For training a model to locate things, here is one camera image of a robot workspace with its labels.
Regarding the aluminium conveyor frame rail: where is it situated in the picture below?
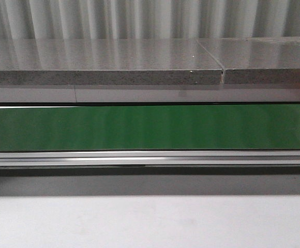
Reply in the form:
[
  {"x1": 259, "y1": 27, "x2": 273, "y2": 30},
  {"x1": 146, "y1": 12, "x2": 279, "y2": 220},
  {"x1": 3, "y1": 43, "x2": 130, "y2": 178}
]
[{"x1": 0, "y1": 150, "x2": 300, "y2": 169}]

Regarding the grey right counter slab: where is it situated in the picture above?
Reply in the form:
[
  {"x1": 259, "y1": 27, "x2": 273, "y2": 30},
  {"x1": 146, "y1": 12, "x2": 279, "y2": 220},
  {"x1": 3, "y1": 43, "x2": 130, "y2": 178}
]
[{"x1": 198, "y1": 37, "x2": 300, "y2": 85}]

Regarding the green conveyor belt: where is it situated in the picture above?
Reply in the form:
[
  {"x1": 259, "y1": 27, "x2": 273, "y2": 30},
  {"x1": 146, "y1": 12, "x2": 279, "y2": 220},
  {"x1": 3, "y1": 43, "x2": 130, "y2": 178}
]
[{"x1": 0, "y1": 104, "x2": 300, "y2": 152}]

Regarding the grey pleated curtain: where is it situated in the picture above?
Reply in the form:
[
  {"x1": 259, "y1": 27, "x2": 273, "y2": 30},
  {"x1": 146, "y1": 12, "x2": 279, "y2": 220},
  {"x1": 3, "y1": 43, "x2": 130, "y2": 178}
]
[{"x1": 0, "y1": 1, "x2": 300, "y2": 39}]

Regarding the grey stone counter slab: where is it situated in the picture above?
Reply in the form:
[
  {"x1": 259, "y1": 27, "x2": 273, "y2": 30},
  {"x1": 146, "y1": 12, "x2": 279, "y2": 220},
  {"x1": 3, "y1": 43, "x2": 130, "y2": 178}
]
[{"x1": 0, "y1": 39, "x2": 222, "y2": 86}]

